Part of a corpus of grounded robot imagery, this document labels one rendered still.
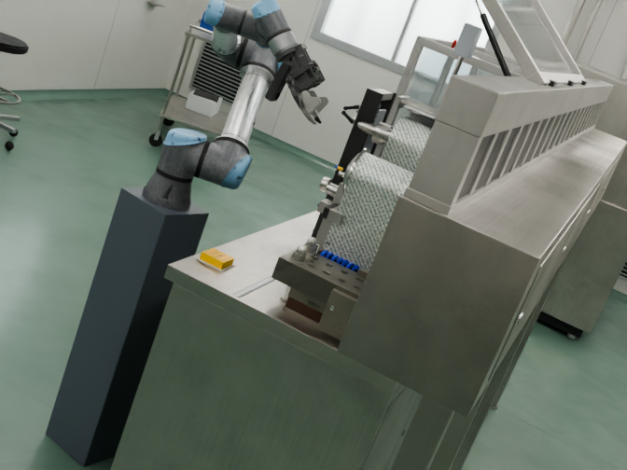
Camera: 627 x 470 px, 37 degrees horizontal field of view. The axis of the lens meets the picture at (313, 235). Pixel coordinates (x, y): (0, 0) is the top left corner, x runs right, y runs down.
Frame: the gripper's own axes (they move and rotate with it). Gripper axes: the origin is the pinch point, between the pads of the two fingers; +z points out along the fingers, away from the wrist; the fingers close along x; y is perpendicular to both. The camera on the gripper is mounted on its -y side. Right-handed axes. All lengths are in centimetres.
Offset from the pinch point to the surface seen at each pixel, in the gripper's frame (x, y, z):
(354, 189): -7.1, 3.9, 22.2
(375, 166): -5.0, 11.4, 19.3
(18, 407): 9, -146, 34
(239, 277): -18.8, -32.1, 29.2
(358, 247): -7.2, -2.2, 36.4
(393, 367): -91, 25, 57
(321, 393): -33, -19, 64
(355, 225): -7.2, -0.3, 30.6
